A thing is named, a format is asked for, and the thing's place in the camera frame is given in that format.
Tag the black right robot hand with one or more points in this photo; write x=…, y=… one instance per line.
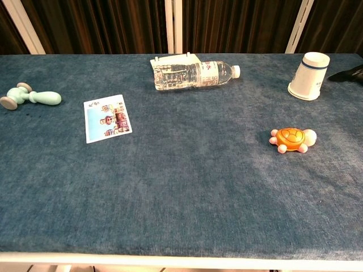
x=351, y=75

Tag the orange shell toy turtle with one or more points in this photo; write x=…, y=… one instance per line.
x=292, y=138

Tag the white paper cup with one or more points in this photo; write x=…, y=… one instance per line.
x=308, y=78

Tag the clear plastic water bottle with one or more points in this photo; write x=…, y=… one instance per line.
x=187, y=76

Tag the white plastic card holder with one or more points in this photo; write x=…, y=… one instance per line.
x=175, y=60

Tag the blue table cloth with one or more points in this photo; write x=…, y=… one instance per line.
x=181, y=175

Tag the illustrated picture card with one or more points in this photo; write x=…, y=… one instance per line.
x=107, y=119

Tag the white table edge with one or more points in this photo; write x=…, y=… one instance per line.
x=181, y=261

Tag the dark brown curtain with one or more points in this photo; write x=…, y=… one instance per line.
x=99, y=25

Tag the mint green massage roller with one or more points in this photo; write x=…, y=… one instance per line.
x=34, y=97

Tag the white slotted frame post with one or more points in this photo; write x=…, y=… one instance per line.
x=299, y=28

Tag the white upright frame post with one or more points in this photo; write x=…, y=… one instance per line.
x=169, y=25
x=178, y=25

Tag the white slanted frame post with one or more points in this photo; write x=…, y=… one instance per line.
x=25, y=28

